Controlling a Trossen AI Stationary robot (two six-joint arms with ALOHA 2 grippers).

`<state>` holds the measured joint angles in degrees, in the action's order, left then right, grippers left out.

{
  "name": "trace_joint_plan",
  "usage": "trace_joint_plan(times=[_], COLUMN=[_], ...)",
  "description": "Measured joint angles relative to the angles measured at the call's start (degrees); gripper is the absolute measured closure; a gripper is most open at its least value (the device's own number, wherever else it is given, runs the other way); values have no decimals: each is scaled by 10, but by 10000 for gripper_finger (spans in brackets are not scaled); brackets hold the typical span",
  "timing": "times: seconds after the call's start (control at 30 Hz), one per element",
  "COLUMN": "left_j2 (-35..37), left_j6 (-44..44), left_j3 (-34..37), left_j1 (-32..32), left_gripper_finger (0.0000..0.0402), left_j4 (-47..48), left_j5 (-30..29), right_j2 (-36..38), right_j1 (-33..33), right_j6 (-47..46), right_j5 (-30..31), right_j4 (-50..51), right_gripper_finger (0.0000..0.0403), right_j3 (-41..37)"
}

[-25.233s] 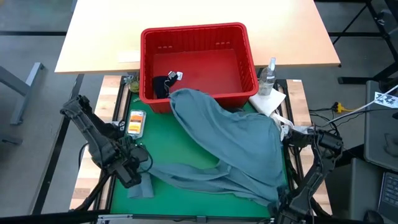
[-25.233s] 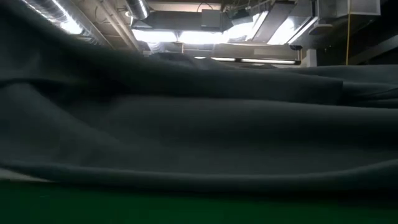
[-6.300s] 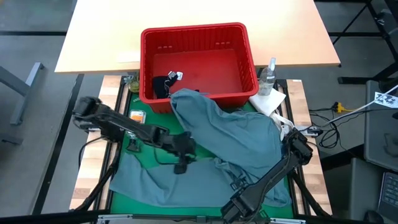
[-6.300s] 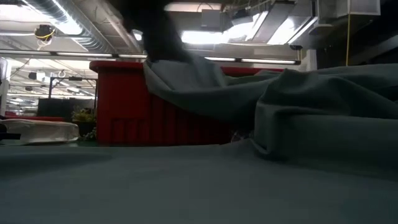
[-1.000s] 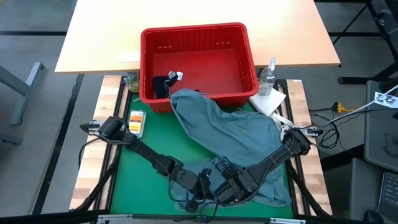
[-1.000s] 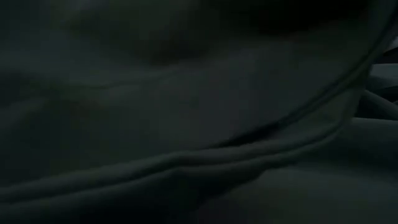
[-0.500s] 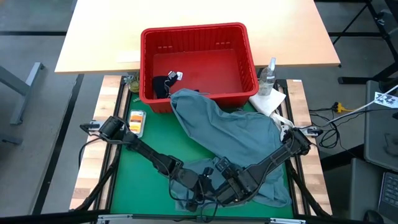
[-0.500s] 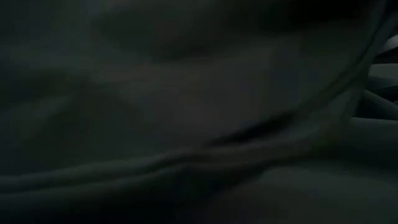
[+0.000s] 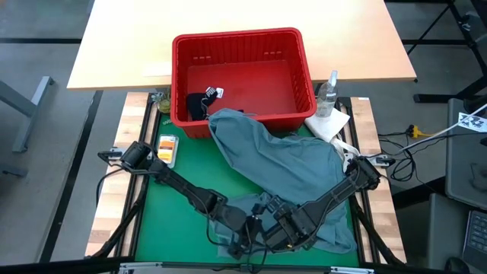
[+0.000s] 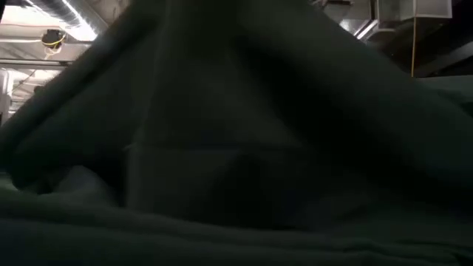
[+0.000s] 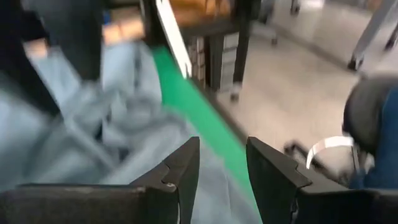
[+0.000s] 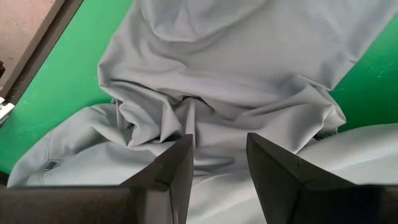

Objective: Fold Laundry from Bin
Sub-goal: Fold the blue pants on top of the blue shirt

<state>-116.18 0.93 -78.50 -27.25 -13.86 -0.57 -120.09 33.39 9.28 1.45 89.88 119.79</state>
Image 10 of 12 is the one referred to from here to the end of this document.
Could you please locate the white ceiling unit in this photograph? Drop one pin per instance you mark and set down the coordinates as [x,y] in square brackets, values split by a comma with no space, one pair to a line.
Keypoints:
[425,9]

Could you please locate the corrugated silver ventilation duct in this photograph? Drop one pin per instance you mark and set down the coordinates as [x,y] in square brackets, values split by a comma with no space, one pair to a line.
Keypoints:
[63,13]

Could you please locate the grey-blue garment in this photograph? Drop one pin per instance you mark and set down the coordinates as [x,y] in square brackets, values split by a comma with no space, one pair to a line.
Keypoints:
[236,147]

